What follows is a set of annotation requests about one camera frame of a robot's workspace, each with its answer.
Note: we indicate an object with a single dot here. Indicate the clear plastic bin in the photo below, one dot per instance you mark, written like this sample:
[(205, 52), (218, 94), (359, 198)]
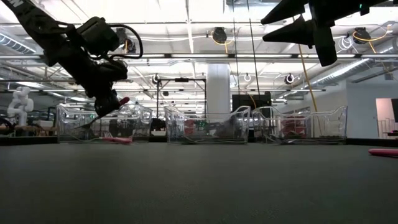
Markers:
[(335, 124), (174, 124), (136, 124)]

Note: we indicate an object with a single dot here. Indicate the long ceiling light bar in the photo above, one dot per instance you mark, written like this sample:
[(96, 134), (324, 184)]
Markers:
[(199, 56)]

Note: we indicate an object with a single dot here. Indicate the black monitor screen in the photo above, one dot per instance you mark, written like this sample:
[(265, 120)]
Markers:
[(250, 101)]

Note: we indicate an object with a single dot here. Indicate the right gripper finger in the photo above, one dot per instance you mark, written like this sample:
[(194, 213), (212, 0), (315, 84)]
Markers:
[(284, 11), (292, 32)]

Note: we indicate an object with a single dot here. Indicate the iridescent rainbow fork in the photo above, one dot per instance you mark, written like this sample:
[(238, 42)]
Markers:
[(289, 140), (298, 141)]

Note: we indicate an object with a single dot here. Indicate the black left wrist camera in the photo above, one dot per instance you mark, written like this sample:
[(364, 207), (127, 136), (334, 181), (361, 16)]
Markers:
[(96, 35)]

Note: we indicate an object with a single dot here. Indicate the silver ventilation duct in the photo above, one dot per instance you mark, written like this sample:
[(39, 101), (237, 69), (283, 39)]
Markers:
[(342, 71)]

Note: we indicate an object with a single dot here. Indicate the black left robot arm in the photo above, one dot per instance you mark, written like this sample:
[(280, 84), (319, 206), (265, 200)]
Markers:
[(34, 25)]

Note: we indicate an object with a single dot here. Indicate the black table mat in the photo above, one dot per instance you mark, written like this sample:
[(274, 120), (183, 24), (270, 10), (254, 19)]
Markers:
[(199, 186)]

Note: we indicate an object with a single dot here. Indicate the white robot figure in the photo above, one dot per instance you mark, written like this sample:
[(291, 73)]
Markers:
[(20, 102)]

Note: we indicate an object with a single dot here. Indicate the black metal frame rig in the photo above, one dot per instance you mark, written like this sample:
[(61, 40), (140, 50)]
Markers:
[(182, 80)]

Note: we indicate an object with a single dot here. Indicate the white building column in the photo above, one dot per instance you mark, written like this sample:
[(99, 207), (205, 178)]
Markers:
[(218, 90)]

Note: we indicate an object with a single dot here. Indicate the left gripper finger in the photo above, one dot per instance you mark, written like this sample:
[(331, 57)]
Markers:
[(102, 109), (113, 100)]

